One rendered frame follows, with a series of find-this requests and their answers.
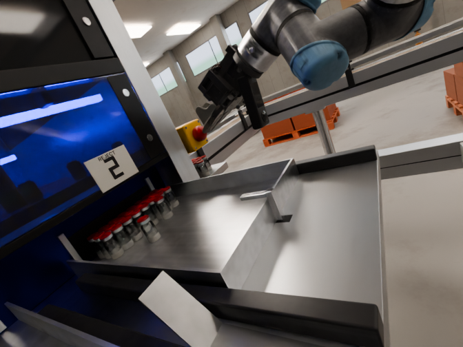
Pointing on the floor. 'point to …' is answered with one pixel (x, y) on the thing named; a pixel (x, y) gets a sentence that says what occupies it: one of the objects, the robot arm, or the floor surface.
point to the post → (145, 93)
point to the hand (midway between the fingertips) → (208, 131)
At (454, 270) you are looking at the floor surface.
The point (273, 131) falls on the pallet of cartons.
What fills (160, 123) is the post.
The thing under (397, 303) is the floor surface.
